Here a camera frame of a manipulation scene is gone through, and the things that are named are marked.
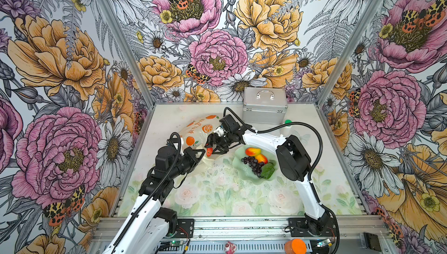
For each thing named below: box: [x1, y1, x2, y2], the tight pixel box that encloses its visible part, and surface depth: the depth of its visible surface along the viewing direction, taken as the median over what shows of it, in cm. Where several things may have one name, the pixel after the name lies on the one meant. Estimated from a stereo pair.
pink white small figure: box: [224, 241, 237, 254], surface depth 67 cm
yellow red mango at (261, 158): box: [255, 153, 269, 165], surface depth 93 cm
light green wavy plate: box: [232, 144, 279, 185], surface depth 93 cm
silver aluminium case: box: [242, 86, 289, 125], surface depth 107 cm
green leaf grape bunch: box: [240, 156, 276, 179], surface depth 88 cm
